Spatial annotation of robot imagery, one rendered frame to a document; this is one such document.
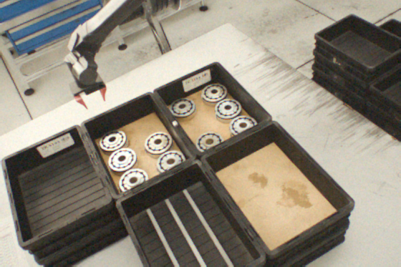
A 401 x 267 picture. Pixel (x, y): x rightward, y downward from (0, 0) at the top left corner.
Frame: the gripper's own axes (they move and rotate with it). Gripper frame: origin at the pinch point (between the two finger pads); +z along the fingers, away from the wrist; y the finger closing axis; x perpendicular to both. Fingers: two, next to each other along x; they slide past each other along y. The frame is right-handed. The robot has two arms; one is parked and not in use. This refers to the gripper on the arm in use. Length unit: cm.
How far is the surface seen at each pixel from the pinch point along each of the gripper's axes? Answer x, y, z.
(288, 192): -52, 41, 25
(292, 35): 106, 167, 103
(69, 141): 8.5, -14.2, 17.9
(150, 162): -14.8, 8.3, 23.9
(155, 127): 0.1, 17.2, 23.3
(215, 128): -14.6, 36.0, 23.9
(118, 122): 8.3, 5.4, 20.1
